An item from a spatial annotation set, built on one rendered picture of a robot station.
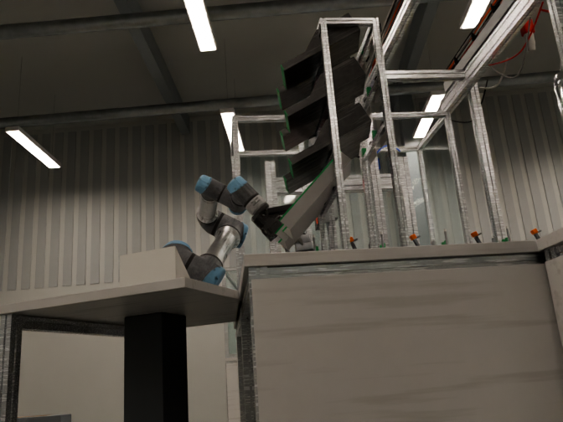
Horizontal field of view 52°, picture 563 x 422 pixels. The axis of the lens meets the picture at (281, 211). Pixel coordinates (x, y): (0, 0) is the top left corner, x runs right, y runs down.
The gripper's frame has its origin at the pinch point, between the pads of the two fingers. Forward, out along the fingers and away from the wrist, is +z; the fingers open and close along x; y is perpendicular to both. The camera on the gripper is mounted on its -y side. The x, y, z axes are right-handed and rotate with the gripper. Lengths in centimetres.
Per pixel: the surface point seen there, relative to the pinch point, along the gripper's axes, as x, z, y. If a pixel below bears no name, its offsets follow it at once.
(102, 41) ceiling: -557, -472, -145
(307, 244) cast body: 3.0, 2.2, -0.5
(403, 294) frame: 75, 33, 10
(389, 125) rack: 54, -3, -31
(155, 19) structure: -408, -360, -173
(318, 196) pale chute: 50, -2, -1
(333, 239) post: -17.3, 6.3, -15.2
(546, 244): 80, 48, -23
